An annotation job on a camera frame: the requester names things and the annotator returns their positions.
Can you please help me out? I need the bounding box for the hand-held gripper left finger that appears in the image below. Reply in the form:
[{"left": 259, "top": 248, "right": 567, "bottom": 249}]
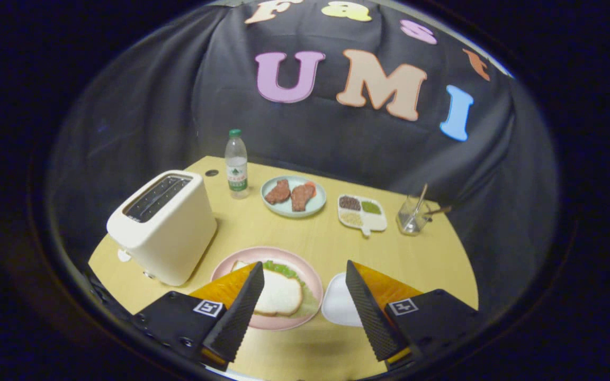
[{"left": 130, "top": 261, "right": 266, "bottom": 371}]

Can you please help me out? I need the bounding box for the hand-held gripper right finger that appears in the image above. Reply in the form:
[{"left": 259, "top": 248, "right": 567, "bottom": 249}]
[{"left": 345, "top": 259, "right": 480, "bottom": 371}]

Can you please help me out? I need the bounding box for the plain bread slice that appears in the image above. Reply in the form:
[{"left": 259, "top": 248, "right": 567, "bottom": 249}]
[{"left": 254, "top": 269, "right": 304, "bottom": 317}]

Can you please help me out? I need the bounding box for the green lettuce leaf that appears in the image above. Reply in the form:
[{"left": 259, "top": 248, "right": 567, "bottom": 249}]
[{"left": 262, "top": 260, "right": 320, "bottom": 318}]

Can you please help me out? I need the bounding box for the small white plate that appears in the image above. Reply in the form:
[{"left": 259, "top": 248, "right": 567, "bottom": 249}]
[{"left": 321, "top": 273, "right": 364, "bottom": 327}]

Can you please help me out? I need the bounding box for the pink plate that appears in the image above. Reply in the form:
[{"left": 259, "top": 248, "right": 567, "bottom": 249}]
[{"left": 210, "top": 246, "right": 325, "bottom": 331}]

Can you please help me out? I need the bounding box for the white divided dish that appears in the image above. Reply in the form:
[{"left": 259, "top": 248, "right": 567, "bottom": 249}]
[{"left": 337, "top": 194, "right": 388, "bottom": 237}]

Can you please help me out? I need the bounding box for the white toaster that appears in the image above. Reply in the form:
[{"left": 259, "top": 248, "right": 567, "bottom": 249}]
[{"left": 106, "top": 169, "right": 218, "bottom": 287}]

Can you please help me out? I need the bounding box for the clear utensil holder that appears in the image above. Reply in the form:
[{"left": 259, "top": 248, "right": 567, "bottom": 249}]
[{"left": 396, "top": 196, "right": 433, "bottom": 236}]

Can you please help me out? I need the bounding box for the pale blue plate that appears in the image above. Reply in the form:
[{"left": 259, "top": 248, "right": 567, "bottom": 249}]
[{"left": 261, "top": 175, "right": 327, "bottom": 219}]

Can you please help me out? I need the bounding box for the brown meat piece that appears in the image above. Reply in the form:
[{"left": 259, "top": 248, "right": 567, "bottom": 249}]
[
  {"left": 291, "top": 182, "right": 317, "bottom": 212},
  {"left": 265, "top": 179, "right": 291, "bottom": 205}
]

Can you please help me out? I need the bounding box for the light wooden stick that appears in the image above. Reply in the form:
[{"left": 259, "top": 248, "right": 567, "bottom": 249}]
[{"left": 414, "top": 183, "right": 429, "bottom": 215}]

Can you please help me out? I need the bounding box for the clear water bottle green cap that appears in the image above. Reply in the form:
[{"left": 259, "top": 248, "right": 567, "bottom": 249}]
[{"left": 225, "top": 129, "right": 249, "bottom": 199}]

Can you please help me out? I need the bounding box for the black backdrop cloth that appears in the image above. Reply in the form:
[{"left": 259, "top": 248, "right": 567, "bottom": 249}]
[{"left": 46, "top": 0, "right": 558, "bottom": 318}]

